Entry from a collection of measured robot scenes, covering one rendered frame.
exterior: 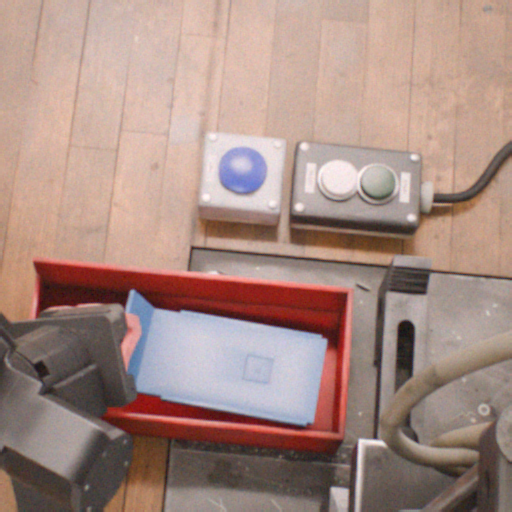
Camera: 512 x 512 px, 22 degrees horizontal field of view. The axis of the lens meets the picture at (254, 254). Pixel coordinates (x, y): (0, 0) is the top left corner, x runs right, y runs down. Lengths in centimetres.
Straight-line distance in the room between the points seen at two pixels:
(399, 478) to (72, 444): 20
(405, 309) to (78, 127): 32
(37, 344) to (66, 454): 12
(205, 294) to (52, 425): 30
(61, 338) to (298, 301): 23
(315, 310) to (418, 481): 30
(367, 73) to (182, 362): 32
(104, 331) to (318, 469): 24
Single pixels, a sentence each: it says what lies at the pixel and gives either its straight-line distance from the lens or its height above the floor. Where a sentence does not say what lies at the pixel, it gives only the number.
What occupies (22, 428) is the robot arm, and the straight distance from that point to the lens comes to 82.
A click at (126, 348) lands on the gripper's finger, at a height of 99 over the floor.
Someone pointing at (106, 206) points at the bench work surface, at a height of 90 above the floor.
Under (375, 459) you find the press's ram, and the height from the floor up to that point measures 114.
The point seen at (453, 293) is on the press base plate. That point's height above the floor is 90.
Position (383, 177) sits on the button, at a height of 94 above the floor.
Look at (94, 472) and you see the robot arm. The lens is 82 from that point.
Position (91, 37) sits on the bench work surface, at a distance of 119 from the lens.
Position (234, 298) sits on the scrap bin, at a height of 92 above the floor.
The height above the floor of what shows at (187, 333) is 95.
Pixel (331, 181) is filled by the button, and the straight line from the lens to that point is 109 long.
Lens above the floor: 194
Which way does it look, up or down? 71 degrees down
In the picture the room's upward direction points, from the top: 9 degrees clockwise
